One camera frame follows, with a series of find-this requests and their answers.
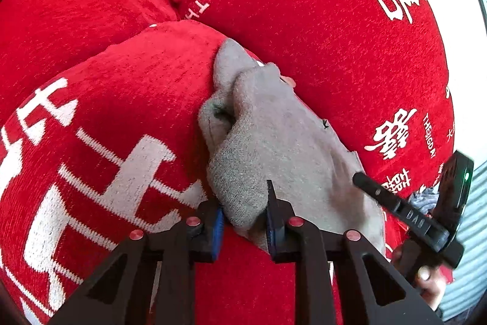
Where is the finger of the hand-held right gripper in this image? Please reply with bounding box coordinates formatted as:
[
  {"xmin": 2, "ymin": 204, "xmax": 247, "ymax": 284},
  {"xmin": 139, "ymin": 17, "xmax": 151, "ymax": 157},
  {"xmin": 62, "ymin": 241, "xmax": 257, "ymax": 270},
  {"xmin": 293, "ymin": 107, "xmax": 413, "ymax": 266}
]
[{"xmin": 353, "ymin": 173, "xmax": 432, "ymax": 236}]

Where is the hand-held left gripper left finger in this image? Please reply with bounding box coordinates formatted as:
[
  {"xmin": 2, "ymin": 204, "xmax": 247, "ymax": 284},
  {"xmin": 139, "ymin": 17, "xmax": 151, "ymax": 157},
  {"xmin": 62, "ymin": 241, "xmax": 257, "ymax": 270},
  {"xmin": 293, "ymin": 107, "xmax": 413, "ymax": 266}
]
[{"xmin": 47, "ymin": 201, "xmax": 225, "ymax": 325}]

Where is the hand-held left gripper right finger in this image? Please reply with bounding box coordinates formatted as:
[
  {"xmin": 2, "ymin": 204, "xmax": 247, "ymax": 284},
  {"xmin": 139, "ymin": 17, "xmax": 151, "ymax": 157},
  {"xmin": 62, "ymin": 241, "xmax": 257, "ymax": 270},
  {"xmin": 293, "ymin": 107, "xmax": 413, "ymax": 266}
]
[{"xmin": 265, "ymin": 179, "xmax": 444, "ymax": 325}]

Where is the grey small garment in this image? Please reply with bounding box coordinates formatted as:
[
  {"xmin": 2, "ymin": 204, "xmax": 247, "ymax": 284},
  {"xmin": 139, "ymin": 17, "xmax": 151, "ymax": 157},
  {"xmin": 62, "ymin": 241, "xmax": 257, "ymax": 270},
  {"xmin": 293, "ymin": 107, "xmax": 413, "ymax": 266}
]
[{"xmin": 198, "ymin": 38, "xmax": 387, "ymax": 253}]

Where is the person's right hand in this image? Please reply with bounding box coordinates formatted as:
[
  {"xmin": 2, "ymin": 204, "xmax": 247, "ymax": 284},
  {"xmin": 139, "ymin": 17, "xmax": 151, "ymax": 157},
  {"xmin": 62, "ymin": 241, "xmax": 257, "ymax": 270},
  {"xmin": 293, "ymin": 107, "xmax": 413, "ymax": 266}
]
[{"xmin": 392, "ymin": 247, "xmax": 447, "ymax": 310}]

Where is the grey-blue cloth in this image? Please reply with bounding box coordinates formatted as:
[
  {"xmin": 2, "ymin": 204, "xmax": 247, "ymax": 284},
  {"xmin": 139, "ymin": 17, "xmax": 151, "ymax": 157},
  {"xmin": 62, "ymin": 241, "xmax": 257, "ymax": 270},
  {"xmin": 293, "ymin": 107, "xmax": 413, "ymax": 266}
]
[{"xmin": 409, "ymin": 186, "xmax": 438, "ymax": 213}]

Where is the grey ribbed panel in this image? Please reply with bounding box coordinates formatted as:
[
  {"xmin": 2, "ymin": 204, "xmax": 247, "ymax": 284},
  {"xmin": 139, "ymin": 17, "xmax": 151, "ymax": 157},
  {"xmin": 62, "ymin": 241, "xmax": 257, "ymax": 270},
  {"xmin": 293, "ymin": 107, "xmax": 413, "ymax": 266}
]
[{"xmin": 437, "ymin": 157, "xmax": 487, "ymax": 322}]

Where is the red printed blanket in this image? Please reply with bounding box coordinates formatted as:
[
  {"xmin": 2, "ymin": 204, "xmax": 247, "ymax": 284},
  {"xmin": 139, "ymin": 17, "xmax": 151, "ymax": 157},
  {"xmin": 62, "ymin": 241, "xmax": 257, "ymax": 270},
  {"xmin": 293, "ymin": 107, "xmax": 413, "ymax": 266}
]
[{"xmin": 0, "ymin": 0, "xmax": 457, "ymax": 325}]

